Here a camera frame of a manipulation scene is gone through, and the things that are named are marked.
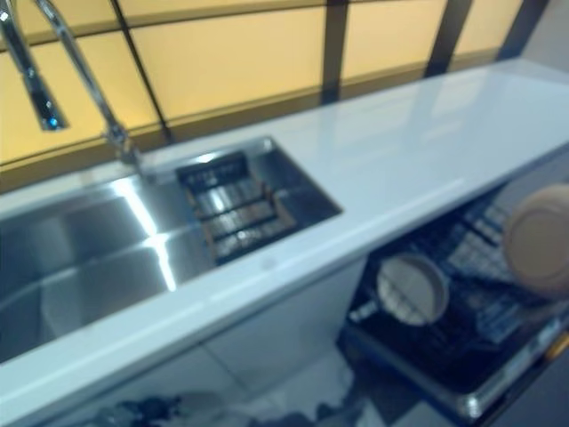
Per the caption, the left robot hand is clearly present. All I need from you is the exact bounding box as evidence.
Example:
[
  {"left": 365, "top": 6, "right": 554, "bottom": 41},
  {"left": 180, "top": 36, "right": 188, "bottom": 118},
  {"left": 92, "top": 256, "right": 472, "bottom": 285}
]
[{"left": 112, "top": 392, "right": 188, "bottom": 424}]

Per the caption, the large cream plate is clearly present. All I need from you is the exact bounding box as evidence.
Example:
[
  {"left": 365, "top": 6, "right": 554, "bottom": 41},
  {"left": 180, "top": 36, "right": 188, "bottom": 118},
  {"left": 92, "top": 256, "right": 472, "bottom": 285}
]
[{"left": 376, "top": 253, "right": 451, "bottom": 329}]

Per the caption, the small cream plate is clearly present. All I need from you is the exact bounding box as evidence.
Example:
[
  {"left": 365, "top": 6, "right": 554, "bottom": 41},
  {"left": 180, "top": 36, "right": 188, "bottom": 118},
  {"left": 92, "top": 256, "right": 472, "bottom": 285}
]
[{"left": 501, "top": 183, "right": 569, "bottom": 300}]

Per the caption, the stainless steel sink basin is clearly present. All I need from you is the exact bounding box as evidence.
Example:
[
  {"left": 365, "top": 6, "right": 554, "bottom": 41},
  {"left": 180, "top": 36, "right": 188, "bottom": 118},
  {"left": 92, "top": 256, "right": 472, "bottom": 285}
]
[{"left": 0, "top": 134, "right": 347, "bottom": 367}]

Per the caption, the black dish drying rack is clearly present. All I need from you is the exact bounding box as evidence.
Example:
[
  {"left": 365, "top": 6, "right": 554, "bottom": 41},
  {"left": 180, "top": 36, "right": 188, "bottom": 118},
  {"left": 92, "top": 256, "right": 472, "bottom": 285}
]
[{"left": 174, "top": 150, "right": 298, "bottom": 267}]

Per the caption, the chrome gooseneck kitchen faucet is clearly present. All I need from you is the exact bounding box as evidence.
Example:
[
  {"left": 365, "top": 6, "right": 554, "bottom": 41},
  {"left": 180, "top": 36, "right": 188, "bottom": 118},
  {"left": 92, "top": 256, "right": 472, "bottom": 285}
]
[{"left": 0, "top": 0, "right": 157, "bottom": 180}]

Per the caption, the dishwasher wire rack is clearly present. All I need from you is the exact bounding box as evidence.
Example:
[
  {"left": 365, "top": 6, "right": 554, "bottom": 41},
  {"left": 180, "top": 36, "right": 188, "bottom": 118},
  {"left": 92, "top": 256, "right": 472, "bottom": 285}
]
[{"left": 354, "top": 194, "right": 569, "bottom": 384}]

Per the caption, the dark window frame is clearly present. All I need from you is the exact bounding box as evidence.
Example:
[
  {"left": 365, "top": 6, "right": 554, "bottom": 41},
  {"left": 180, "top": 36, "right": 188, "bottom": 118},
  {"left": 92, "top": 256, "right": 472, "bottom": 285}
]
[{"left": 0, "top": 0, "right": 569, "bottom": 197}]

